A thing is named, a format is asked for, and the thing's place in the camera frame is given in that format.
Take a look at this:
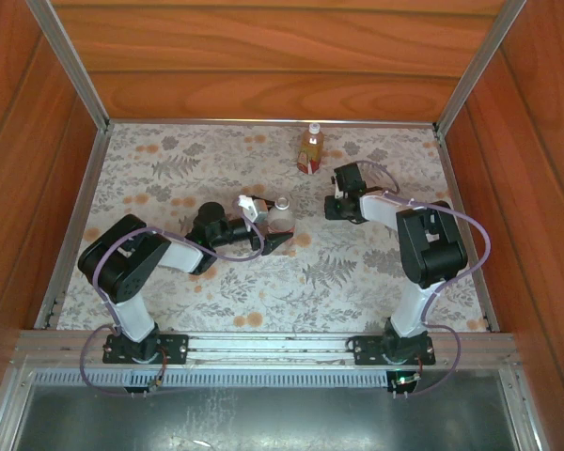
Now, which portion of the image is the clear bottle red label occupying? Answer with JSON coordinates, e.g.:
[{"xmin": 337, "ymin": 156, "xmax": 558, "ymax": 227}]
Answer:
[{"xmin": 266, "ymin": 195, "xmax": 297, "ymax": 237}]

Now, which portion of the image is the orange label tea bottle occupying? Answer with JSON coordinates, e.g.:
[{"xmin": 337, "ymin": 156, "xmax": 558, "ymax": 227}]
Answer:
[{"xmin": 296, "ymin": 121, "xmax": 325, "ymax": 176}]

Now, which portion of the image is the floral tablecloth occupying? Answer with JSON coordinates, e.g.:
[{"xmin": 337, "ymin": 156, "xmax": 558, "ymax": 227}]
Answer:
[{"xmin": 55, "ymin": 122, "xmax": 493, "ymax": 333}]

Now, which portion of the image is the aluminium mounting beam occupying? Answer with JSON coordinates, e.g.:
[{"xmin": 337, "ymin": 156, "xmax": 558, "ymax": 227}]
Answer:
[{"xmin": 11, "ymin": 330, "xmax": 521, "ymax": 368}]

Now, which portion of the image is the grey metal sheet panel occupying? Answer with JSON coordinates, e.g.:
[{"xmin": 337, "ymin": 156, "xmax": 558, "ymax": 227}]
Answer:
[{"xmin": 13, "ymin": 384, "xmax": 518, "ymax": 451}]

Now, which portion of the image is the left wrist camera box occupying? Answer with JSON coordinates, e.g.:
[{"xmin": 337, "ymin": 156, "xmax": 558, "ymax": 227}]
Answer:
[{"xmin": 237, "ymin": 194, "xmax": 270, "ymax": 225}]

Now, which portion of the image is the aluminium table edge rail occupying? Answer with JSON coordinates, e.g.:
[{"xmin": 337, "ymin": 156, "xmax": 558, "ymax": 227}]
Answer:
[
  {"xmin": 106, "ymin": 117, "xmax": 437, "ymax": 130},
  {"xmin": 32, "ymin": 129, "xmax": 112, "ymax": 330}
]

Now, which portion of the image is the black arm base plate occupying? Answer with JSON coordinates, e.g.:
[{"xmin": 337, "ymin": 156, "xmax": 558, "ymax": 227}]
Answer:
[
  {"xmin": 102, "ymin": 332, "xmax": 190, "ymax": 365},
  {"xmin": 352, "ymin": 334, "xmax": 437, "ymax": 367}
]

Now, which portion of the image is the grey slotted cable duct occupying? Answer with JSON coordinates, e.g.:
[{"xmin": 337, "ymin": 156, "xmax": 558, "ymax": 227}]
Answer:
[{"xmin": 30, "ymin": 368, "xmax": 504, "ymax": 389}]

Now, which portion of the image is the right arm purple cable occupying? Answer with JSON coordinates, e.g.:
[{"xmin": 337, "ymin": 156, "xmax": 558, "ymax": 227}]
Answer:
[{"xmin": 354, "ymin": 160, "xmax": 494, "ymax": 398}]

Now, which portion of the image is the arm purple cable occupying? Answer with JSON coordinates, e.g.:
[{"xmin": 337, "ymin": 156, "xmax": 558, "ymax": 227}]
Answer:
[
  {"xmin": 78, "ymin": 196, "xmax": 267, "ymax": 399},
  {"xmin": 354, "ymin": 160, "xmax": 494, "ymax": 398}
]

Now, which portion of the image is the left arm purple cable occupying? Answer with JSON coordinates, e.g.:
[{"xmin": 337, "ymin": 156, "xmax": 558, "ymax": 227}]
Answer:
[{"xmin": 78, "ymin": 196, "xmax": 267, "ymax": 399}]

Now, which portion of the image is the aluminium frame post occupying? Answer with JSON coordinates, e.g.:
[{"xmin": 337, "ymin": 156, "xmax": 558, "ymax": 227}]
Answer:
[
  {"xmin": 25, "ymin": 0, "xmax": 112, "ymax": 135},
  {"xmin": 431, "ymin": 0, "xmax": 530, "ymax": 137}
]

